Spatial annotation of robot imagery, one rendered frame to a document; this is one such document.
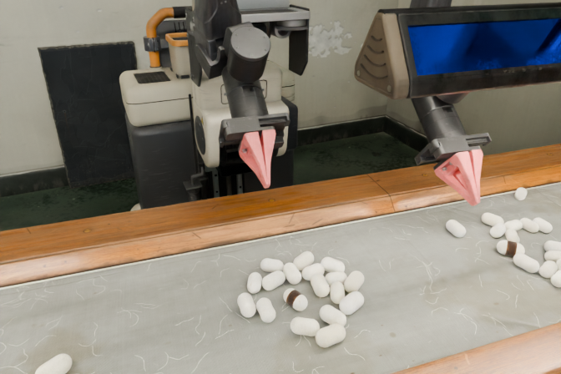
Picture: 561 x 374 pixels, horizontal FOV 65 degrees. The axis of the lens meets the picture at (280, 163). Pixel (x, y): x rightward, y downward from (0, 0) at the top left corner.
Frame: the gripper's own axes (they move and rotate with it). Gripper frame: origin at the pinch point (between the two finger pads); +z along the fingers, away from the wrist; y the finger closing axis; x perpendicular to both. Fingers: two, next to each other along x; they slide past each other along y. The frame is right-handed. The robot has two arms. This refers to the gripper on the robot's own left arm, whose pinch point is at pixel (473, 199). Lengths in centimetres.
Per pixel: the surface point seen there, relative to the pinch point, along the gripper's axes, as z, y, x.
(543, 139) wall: -48, 128, 93
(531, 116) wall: -60, 127, 92
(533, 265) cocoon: 11.1, 4.7, -0.4
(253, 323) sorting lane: 10.0, -35.6, 3.5
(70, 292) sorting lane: 0, -58, 12
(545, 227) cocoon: 5.5, 14.6, 4.4
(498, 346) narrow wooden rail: 19.0, -11.3, -7.6
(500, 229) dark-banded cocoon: 4.2, 6.8, 5.0
